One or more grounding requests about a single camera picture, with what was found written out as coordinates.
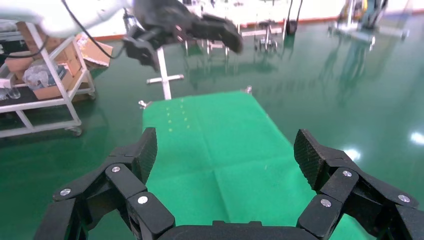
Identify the flattened cardboard sheet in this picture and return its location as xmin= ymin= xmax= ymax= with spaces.
xmin=75 ymin=33 xmax=114 ymax=69

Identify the wheeled stool base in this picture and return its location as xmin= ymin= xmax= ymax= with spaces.
xmin=253 ymin=21 xmax=282 ymax=52

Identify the clear plastic bag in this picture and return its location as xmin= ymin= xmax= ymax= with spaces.
xmin=22 ymin=64 xmax=67 ymax=90

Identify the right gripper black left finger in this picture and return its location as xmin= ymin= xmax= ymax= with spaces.
xmin=33 ymin=127 xmax=176 ymax=240

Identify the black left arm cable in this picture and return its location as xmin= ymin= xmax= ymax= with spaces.
xmin=61 ymin=0 xmax=125 ymax=61

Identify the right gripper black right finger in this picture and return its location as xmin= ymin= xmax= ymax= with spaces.
xmin=293 ymin=129 xmax=424 ymax=240

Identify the white metal cart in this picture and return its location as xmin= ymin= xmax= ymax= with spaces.
xmin=0 ymin=21 xmax=97 ymax=138

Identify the green table cloth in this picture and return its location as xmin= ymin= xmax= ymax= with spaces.
xmin=142 ymin=91 xmax=375 ymax=240

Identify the white cross-base stand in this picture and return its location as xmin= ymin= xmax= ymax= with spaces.
xmin=146 ymin=46 xmax=185 ymax=101

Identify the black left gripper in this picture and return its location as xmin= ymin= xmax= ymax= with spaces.
xmin=122 ymin=0 xmax=244 ymax=72

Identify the grey wheeled equipment frame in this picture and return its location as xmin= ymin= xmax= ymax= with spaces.
xmin=327 ymin=0 xmax=410 ymax=46

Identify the brown cardboard storage box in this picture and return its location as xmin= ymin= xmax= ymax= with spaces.
xmin=4 ymin=21 xmax=84 ymax=100

